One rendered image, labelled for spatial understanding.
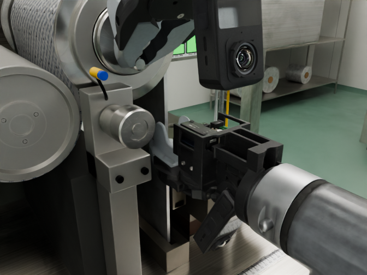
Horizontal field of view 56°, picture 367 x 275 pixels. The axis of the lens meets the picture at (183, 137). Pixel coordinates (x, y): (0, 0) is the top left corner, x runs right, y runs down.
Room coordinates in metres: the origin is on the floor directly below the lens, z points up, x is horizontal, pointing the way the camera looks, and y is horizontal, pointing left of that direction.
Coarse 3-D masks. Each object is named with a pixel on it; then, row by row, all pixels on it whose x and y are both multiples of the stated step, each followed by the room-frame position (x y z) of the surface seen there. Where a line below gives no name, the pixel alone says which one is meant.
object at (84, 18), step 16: (96, 0) 0.37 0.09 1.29; (80, 16) 0.36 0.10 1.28; (96, 16) 0.37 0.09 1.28; (80, 32) 0.36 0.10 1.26; (80, 48) 0.36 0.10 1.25; (80, 64) 0.36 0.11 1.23; (96, 64) 0.37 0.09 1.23; (160, 64) 0.41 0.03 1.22; (96, 80) 0.36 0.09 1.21; (112, 80) 0.38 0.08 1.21; (128, 80) 0.39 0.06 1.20; (144, 80) 0.40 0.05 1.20
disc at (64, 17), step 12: (72, 0) 0.36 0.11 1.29; (60, 12) 0.36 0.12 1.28; (72, 12) 0.36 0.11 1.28; (60, 24) 0.36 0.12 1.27; (60, 36) 0.36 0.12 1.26; (60, 48) 0.35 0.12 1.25; (60, 60) 0.35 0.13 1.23; (72, 60) 0.36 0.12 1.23; (168, 60) 0.43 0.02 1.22; (72, 72) 0.36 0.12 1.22; (84, 84) 0.37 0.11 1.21; (96, 84) 0.37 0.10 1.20; (156, 84) 0.42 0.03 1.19
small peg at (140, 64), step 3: (138, 57) 0.35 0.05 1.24; (141, 57) 0.36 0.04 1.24; (138, 60) 0.35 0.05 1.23; (141, 60) 0.35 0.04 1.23; (144, 60) 0.36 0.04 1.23; (135, 63) 0.35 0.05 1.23; (138, 63) 0.35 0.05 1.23; (141, 63) 0.35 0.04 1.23; (144, 63) 0.36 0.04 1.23; (135, 66) 0.35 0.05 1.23; (138, 66) 0.35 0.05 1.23; (141, 66) 0.35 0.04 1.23; (144, 66) 0.36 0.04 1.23; (135, 69) 0.35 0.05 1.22; (138, 69) 0.35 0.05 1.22; (141, 69) 0.35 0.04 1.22
